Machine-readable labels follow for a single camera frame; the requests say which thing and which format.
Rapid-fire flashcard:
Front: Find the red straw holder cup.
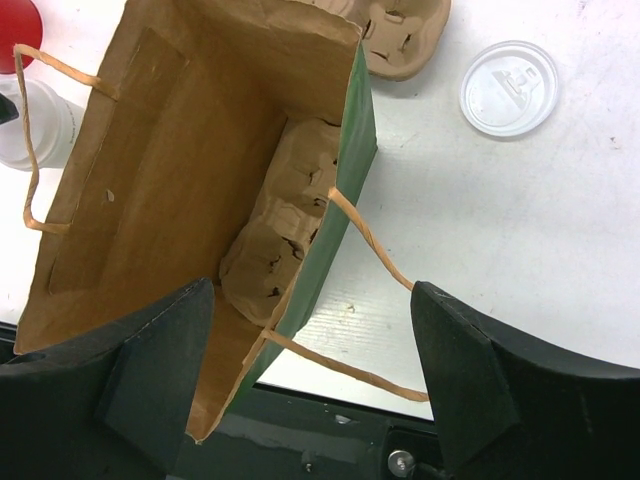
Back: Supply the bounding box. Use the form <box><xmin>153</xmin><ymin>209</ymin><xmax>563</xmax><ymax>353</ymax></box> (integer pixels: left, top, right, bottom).
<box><xmin>0</xmin><ymin>0</ymin><xmax>43</xmax><ymax>75</ymax></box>

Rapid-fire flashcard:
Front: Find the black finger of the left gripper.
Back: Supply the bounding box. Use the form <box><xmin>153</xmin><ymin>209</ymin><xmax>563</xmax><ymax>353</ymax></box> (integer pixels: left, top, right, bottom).
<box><xmin>0</xmin><ymin>94</ymin><xmax>19</xmax><ymax>125</ymax></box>

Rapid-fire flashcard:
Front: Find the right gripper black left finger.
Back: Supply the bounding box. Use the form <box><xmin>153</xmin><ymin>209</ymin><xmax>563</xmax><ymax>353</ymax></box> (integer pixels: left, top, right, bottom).
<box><xmin>1</xmin><ymin>279</ymin><xmax>214</xmax><ymax>479</ymax></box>

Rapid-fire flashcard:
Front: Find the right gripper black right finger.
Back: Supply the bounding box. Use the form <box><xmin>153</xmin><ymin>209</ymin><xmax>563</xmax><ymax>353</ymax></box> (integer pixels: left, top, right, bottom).
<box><xmin>410</xmin><ymin>282</ymin><xmax>639</xmax><ymax>479</ymax></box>

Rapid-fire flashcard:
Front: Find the clear plastic cup lid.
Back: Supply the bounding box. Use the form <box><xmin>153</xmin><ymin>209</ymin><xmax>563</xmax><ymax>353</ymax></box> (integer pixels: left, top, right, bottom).
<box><xmin>459</xmin><ymin>40</ymin><xmax>560</xmax><ymax>139</ymax></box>

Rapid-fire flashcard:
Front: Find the brown pulp cup carrier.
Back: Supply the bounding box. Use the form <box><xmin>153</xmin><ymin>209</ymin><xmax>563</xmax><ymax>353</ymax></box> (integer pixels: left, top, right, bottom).
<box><xmin>219</xmin><ymin>119</ymin><xmax>340</xmax><ymax>326</ymax></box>

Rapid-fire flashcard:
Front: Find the white paper coffee cup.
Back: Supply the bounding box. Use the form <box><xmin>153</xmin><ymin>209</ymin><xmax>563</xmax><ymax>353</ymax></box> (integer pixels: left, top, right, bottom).
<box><xmin>1</xmin><ymin>77</ymin><xmax>84</xmax><ymax>171</ymax></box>

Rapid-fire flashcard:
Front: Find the green paper takeout bag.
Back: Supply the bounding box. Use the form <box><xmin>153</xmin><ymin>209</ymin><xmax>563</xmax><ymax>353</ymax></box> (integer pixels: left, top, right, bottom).
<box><xmin>12</xmin><ymin>0</ymin><xmax>431</xmax><ymax>446</ymax></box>

